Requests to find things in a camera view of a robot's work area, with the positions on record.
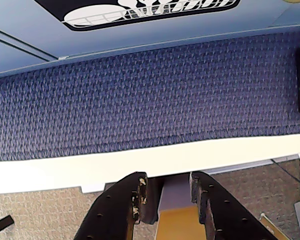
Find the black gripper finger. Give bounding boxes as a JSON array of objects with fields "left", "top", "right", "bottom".
[
  {"left": 189, "top": 171, "right": 279, "bottom": 240},
  {"left": 73, "top": 171, "right": 159, "bottom": 240}
]

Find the black flat bar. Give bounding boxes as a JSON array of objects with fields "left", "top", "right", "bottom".
[{"left": 0, "top": 216, "right": 15, "bottom": 238}]

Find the blue lower fridge door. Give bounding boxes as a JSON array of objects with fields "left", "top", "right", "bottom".
[{"left": 0, "top": 27, "right": 59, "bottom": 76}]

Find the black white dishwasher sticker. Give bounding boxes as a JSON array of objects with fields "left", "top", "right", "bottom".
[{"left": 62, "top": 0, "right": 241, "bottom": 32}]

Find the blue woven rug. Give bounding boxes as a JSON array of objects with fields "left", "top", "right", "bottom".
[{"left": 0, "top": 31, "right": 300, "bottom": 163}]

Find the yellow wooden board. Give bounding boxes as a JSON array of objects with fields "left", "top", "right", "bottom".
[{"left": 156, "top": 206, "right": 200, "bottom": 240}]

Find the blue dishwasher cabinet door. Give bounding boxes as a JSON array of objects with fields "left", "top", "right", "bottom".
[{"left": 0, "top": 0, "right": 291, "bottom": 61}]

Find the blue toy kitchen body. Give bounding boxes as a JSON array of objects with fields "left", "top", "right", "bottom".
[{"left": 0, "top": 0, "right": 300, "bottom": 79}]

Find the black thin cable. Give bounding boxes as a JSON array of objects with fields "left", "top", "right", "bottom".
[{"left": 270, "top": 158, "right": 300, "bottom": 189}]

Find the beige slat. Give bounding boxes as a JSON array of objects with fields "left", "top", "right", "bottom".
[{"left": 259, "top": 212, "right": 287, "bottom": 240}]

